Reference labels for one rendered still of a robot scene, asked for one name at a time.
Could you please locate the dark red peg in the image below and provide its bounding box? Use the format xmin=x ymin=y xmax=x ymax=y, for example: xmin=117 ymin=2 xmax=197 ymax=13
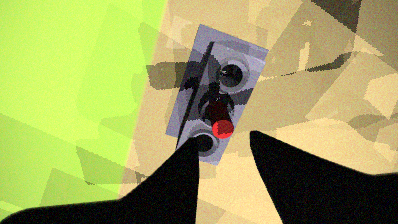
xmin=208 ymin=101 xmax=234 ymax=139

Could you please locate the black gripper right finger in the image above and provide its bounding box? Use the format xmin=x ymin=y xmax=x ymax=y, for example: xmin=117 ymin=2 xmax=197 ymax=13
xmin=250 ymin=130 xmax=398 ymax=224

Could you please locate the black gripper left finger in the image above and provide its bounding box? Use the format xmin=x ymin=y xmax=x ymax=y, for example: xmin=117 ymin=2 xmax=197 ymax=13
xmin=0 ymin=137 xmax=200 ymax=224

